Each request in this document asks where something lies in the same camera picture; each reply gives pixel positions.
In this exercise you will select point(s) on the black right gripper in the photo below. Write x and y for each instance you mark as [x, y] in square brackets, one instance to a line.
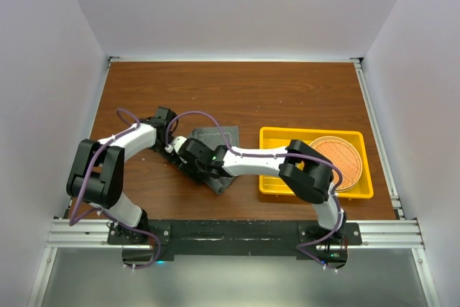
[186, 168]

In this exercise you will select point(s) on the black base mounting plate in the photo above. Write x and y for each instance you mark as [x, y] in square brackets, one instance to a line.
[167, 239]

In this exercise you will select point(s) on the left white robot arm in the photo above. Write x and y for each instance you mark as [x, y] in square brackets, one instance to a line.
[97, 173]

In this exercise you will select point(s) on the aluminium frame rail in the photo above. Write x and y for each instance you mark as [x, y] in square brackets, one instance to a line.
[93, 233]

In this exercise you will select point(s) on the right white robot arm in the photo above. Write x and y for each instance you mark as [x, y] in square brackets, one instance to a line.
[312, 177]

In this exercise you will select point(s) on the round woven orange plate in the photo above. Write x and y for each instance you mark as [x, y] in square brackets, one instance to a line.
[344, 156]

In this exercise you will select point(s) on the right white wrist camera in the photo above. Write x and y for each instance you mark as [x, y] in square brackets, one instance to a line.
[176, 144]

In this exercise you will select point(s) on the grey cloth napkin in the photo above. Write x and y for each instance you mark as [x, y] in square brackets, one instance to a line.
[212, 137]

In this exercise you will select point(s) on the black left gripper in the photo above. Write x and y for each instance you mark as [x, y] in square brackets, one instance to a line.
[174, 157]

